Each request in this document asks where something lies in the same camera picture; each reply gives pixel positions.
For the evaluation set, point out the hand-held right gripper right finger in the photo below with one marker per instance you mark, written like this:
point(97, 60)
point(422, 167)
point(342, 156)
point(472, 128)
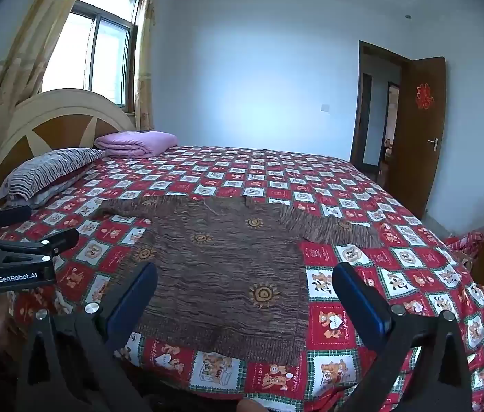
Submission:
point(362, 300)

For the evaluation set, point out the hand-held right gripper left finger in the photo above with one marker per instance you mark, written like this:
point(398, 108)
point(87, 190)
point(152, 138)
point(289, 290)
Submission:
point(132, 304)

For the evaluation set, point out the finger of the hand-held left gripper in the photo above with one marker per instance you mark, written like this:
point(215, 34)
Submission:
point(6, 216)
point(53, 240)

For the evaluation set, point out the brown knitted sweater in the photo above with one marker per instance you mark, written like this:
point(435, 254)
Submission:
point(224, 266)

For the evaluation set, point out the pale patterned pillow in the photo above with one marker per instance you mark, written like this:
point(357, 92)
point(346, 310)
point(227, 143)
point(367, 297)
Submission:
point(44, 195)

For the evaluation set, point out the striped pillow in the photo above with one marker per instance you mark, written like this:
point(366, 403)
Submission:
point(44, 169)

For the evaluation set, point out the cream and brown headboard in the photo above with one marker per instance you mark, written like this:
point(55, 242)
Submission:
point(53, 128)

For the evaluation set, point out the red checkered printed bedsheet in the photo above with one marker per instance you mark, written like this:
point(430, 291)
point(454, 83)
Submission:
point(353, 189)

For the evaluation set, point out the red patterned bag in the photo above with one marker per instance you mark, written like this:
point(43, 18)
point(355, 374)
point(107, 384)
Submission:
point(469, 244)

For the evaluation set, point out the folded pink blanket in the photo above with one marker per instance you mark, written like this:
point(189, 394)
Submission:
point(134, 142)

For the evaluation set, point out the brown wooden door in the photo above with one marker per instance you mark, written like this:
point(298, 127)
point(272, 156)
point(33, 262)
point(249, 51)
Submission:
point(413, 158)

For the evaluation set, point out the wide yellow curtain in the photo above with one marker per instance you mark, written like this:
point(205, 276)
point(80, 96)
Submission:
point(31, 51)

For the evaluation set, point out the narrow yellow curtain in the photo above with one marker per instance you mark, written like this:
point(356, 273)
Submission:
point(144, 73)

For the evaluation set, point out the window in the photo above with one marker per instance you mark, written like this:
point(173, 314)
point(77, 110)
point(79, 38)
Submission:
point(109, 51)

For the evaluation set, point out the red door decoration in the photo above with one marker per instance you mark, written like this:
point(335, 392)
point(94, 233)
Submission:
point(425, 95)

